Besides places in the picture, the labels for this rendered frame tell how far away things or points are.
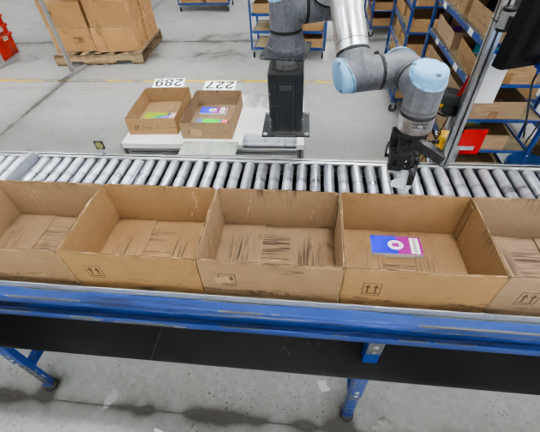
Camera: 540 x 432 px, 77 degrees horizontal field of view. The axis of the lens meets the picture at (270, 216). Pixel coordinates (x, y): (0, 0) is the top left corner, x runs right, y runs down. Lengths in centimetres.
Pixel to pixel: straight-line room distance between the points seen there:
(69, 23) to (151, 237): 469
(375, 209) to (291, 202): 27
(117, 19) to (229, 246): 452
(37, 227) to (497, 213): 156
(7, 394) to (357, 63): 214
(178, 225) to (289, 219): 40
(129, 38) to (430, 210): 477
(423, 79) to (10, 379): 224
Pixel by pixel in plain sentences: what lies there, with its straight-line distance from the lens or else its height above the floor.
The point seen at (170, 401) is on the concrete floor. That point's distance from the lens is 191.
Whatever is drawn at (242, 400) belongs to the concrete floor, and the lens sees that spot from 184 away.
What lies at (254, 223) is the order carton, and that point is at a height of 89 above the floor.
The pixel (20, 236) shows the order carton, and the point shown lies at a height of 89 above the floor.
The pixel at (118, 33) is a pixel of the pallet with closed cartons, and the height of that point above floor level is 38.
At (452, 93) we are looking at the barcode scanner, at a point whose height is 108.
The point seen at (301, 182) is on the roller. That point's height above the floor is 75.
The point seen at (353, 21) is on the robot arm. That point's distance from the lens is 103.
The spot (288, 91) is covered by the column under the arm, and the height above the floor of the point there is 99.
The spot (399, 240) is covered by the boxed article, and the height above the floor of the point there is 90.
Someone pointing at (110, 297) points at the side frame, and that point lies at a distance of 111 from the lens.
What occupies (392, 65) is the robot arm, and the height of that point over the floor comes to 139.
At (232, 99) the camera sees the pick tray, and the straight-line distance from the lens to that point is 222.
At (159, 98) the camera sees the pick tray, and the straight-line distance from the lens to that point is 239.
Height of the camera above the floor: 176
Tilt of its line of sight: 45 degrees down
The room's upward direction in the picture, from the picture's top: 3 degrees counter-clockwise
